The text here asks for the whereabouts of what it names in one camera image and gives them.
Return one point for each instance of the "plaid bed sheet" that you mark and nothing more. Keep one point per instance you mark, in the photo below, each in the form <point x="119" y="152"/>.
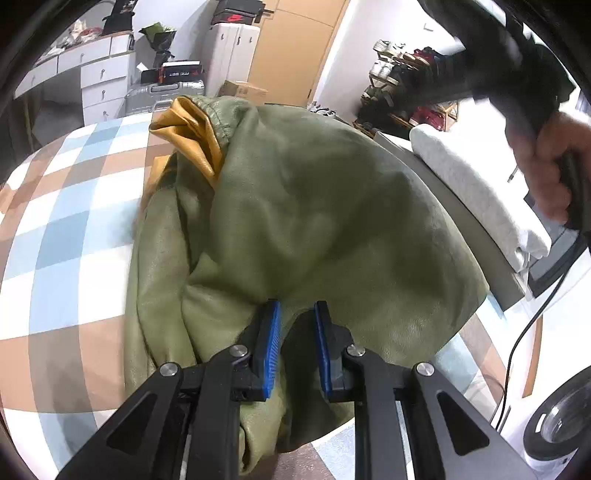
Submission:
<point x="69" y="254"/>

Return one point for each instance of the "black box with red trim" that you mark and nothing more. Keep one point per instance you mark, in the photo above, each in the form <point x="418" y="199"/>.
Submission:
<point x="178" y="73"/>

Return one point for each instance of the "grey bed board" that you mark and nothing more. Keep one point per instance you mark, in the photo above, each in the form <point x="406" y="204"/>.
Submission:
<point x="485" y="258"/>

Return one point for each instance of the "black shoe box red logo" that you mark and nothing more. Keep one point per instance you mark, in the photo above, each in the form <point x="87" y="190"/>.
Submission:
<point x="235" y="17"/>

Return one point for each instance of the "group of assorted shoes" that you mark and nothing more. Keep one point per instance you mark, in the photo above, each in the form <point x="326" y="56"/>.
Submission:
<point x="406" y="60"/>

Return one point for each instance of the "silver suitcase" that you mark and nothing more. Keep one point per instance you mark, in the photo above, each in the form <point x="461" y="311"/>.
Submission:
<point x="157" y="97"/>

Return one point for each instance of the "green wrapped bouquet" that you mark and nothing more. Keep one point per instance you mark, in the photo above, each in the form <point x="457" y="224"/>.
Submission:
<point x="159" y="39"/>

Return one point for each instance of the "white cabinet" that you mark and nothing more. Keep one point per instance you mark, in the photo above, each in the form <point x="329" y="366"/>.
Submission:
<point x="231" y="55"/>

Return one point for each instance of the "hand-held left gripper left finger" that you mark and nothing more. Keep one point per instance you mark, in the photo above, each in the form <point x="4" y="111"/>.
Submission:
<point x="270" y="350"/>

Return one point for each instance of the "white washing machine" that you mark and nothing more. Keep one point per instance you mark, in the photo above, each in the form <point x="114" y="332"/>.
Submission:
<point x="563" y="415"/>

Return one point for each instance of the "person's right hand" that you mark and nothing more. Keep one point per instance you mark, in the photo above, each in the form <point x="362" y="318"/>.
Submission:
<point x="540" y="175"/>

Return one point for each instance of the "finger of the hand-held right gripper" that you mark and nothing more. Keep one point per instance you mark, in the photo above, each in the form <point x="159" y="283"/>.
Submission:
<point x="443" y="92"/>

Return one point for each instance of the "wooden door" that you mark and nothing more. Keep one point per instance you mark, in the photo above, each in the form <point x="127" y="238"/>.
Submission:
<point x="291" y="50"/>

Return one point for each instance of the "white dresser with drawers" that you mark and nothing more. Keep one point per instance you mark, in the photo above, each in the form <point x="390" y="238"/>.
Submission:
<point x="101" y="74"/>

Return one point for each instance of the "black paper bag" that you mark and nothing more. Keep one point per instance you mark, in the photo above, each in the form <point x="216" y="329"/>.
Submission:
<point x="120" y="18"/>

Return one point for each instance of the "white folded cloth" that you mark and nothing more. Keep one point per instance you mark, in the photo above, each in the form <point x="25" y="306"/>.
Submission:
<point x="461" y="170"/>

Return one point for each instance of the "dark grey shoe box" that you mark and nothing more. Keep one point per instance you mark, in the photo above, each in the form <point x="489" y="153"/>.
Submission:
<point x="240" y="4"/>

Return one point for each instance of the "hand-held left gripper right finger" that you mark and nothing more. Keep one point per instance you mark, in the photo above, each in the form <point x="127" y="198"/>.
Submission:
<point x="323" y="350"/>

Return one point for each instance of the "clutter of small packets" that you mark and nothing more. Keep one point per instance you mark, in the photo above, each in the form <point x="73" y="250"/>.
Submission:
<point x="83" y="37"/>

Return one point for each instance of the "cardboard box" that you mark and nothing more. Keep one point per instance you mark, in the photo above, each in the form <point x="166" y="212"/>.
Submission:
<point x="242" y="90"/>

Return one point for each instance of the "green and mustard leather jacket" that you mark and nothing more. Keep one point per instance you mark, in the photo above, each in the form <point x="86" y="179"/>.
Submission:
<point x="323" y="207"/>

